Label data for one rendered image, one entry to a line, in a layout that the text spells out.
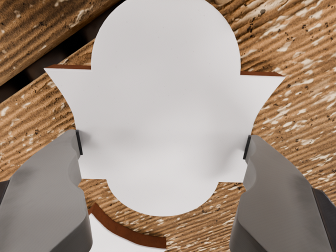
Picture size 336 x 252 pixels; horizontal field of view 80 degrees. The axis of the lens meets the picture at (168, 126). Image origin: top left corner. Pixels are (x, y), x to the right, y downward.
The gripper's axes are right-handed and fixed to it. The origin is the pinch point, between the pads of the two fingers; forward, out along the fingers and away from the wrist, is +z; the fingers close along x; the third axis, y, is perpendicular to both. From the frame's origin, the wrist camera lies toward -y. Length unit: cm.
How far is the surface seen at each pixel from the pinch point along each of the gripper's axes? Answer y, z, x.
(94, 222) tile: 8.0, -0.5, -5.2
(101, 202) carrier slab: 7.1, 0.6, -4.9
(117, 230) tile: 9.7, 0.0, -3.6
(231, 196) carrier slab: 6.2, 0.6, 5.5
